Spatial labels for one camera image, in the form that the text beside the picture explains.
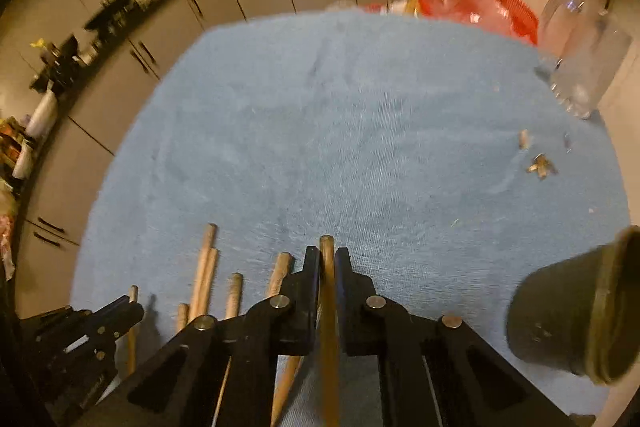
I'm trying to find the wooden chopstick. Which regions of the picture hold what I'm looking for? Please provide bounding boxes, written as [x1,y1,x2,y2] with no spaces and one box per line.
[127,285,139,375]
[214,272,243,425]
[176,303,190,333]
[319,235,340,426]
[266,253,303,427]
[189,223,217,321]
[198,247,218,317]

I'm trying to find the grey lower kitchen cabinets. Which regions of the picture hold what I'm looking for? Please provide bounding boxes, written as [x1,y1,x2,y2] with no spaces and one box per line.
[14,0,501,318]

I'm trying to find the blue towel mat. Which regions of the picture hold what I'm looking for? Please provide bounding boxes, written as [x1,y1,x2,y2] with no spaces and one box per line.
[69,8,633,427]

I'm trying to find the dark green utensil cup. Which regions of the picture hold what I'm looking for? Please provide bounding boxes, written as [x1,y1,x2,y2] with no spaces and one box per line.
[506,225,639,386]

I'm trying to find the wood scrap cluster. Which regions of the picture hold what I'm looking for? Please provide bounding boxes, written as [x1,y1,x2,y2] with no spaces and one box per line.
[526,154,558,180]

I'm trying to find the small wood scrap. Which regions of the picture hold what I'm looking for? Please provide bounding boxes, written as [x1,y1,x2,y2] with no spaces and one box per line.
[518,129,529,150]

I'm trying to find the red plastic basket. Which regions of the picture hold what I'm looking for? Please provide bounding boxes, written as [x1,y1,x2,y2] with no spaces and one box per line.
[418,0,538,46]

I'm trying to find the clear glass mug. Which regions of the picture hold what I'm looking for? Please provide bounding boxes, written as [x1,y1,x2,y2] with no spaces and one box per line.
[537,0,632,119]

